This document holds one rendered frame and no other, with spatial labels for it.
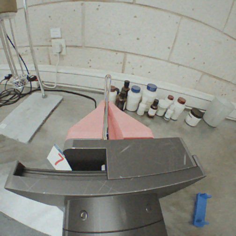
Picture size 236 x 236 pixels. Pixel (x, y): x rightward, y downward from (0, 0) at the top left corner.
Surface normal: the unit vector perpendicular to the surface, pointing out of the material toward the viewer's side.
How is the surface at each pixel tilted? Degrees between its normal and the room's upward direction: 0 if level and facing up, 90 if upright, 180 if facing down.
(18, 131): 0
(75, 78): 90
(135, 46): 90
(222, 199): 0
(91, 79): 90
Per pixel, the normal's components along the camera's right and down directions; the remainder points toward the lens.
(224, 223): 0.12, -0.72
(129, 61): -0.12, 0.67
